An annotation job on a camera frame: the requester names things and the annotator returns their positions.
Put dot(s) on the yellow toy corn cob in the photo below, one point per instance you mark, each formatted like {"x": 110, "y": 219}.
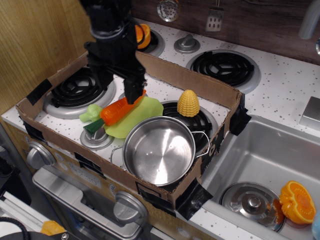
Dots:
{"x": 188, "y": 104}

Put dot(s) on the silver stovetop knob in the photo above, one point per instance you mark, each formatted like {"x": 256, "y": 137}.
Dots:
{"x": 187, "y": 45}
{"x": 122, "y": 96}
{"x": 98, "y": 141}

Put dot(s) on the silver faucet base block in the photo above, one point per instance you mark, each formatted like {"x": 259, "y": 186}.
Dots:
{"x": 311, "y": 115}

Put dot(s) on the front right black burner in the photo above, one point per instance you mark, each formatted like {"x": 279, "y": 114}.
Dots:
{"x": 203, "y": 125}

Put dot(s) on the silver oven door handle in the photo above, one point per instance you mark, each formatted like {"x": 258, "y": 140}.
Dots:
{"x": 88, "y": 213}

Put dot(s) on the hanging metal strainer spoon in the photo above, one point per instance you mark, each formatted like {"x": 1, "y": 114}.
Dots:
{"x": 168, "y": 10}

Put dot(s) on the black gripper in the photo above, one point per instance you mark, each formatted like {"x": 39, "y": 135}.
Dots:
{"x": 115, "y": 53}

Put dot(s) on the green toy broccoli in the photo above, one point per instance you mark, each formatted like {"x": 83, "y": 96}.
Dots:
{"x": 92, "y": 113}

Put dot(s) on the stainless steel sink basin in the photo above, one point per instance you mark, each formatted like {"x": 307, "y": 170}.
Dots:
{"x": 269, "y": 154}

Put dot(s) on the hanging metal spatula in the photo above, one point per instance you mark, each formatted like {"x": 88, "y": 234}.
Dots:
{"x": 215, "y": 18}

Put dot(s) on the back right black burner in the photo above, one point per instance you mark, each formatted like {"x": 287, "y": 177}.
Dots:
{"x": 233, "y": 68}

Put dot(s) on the silver faucet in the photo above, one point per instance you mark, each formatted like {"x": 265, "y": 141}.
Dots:
{"x": 310, "y": 20}

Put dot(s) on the orange toy pumpkin half in sink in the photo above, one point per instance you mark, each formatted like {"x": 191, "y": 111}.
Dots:
{"x": 296, "y": 203}

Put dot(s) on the orange toy pumpkin half on burner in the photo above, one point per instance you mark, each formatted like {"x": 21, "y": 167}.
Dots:
{"x": 143, "y": 35}

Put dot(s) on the front left black burner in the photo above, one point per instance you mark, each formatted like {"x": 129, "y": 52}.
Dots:
{"x": 72, "y": 97}

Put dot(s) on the orange object bottom left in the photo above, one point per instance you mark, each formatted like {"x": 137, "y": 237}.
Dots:
{"x": 51, "y": 228}

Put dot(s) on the steel pot lid in sink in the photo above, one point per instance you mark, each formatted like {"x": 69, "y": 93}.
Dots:
{"x": 256, "y": 202}

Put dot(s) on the silver oven knob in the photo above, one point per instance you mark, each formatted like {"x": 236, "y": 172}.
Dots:
{"x": 39, "y": 156}
{"x": 128, "y": 209}

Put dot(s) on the silver stovetop knob middle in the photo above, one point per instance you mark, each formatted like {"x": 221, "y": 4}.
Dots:
{"x": 122, "y": 96}

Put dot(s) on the left silver oven knob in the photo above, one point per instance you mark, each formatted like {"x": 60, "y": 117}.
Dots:
{"x": 39, "y": 156}

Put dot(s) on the silver stovetop knob back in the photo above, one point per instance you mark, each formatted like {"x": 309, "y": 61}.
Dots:
{"x": 187, "y": 45}

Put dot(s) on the cardboard fence with black tape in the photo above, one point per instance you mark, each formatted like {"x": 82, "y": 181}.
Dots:
{"x": 188, "y": 196}

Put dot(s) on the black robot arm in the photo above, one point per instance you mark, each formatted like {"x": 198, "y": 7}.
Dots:
{"x": 108, "y": 15}

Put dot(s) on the stainless steel pot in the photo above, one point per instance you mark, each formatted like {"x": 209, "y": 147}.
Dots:
{"x": 160, "y": 150}

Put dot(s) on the back left black burner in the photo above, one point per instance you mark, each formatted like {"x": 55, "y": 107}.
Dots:
{"x": 156, "y": 45}

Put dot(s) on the orange toy carrot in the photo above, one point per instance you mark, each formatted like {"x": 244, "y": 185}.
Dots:
{"x": 112, "y": 113}

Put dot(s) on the right silver oven knob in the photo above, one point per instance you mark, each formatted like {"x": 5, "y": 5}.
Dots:
{"x": 128, "y": 209}

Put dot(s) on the black burner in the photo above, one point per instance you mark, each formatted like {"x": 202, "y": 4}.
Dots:
{"x": 156, "y": 45}
{"x": 203, "y": 125}
{"x": 72, "y": 97}
{"x": 233, "y": 68}

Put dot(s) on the silver stovetop knob front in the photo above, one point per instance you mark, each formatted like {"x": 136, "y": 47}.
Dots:
{"x": 98, "y": 141}

